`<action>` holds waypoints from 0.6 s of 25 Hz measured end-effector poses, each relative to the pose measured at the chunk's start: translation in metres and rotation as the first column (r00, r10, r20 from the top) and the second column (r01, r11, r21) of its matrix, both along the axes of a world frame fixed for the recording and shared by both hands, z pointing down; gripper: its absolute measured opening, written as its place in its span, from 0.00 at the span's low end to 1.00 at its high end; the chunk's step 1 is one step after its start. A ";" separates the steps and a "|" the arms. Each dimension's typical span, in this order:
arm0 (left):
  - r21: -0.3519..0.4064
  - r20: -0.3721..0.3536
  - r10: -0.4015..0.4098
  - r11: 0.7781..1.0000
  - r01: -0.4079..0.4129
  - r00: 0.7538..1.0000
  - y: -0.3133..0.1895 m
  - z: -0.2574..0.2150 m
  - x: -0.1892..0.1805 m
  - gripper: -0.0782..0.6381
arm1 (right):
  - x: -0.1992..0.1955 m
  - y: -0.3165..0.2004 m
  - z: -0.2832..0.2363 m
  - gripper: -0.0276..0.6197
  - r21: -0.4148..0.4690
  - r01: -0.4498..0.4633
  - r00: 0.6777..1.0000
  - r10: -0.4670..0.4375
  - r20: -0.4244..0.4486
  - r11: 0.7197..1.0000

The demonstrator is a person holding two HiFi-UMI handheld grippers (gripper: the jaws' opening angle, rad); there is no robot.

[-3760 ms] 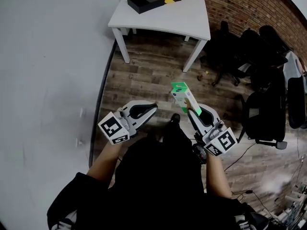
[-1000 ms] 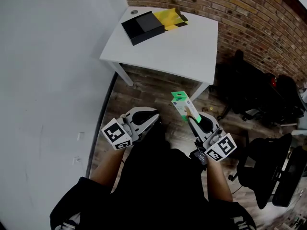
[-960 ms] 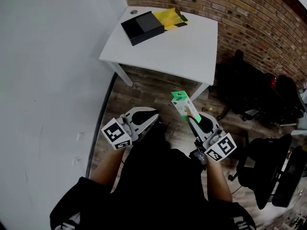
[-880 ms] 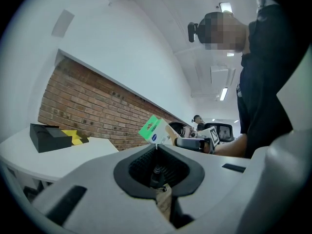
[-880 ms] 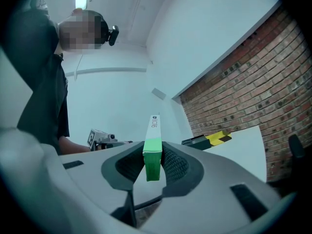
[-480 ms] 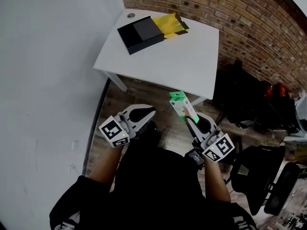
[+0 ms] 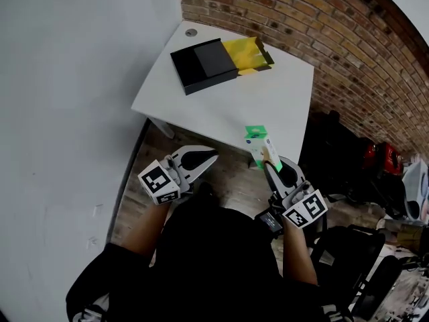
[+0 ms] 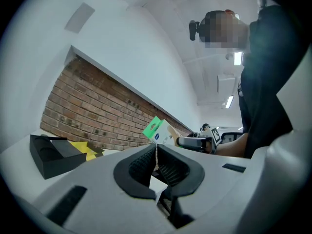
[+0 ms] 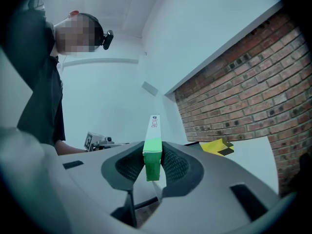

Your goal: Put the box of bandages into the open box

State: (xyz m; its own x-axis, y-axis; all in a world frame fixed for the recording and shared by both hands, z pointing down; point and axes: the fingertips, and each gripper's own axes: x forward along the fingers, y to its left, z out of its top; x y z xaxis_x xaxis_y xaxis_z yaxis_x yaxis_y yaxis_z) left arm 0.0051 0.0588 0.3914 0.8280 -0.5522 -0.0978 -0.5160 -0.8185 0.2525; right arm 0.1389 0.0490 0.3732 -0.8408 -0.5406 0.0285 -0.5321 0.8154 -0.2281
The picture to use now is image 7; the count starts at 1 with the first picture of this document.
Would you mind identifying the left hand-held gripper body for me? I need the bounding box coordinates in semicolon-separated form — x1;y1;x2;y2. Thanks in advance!
137;155;194;207

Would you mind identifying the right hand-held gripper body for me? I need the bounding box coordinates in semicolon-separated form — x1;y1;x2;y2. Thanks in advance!
269;180;328;229

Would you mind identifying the green and white small box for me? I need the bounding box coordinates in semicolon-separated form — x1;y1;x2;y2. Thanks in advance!
243;125;283;172

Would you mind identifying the person's right forearm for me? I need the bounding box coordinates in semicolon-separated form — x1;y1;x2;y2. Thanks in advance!
283;225;319;286

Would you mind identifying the person's left forearm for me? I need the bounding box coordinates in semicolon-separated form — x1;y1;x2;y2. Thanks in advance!
119;201;172;268

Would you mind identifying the black device with screen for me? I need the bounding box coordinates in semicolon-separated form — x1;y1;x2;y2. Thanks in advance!
255;211;284;238

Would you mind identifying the black office chair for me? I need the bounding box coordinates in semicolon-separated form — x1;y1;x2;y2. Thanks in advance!
299;110;408;219
310;225;403;320

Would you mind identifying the white table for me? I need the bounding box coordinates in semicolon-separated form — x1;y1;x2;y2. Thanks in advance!
130;19;315;170

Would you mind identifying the red case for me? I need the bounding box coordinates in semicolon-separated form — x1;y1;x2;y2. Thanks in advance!
363;141;404;177

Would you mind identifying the person's black clothing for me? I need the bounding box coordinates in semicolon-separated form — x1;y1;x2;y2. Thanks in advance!
65;181;355;322

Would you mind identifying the white grey container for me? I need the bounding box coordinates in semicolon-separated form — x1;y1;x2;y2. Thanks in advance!
401;161;429;221

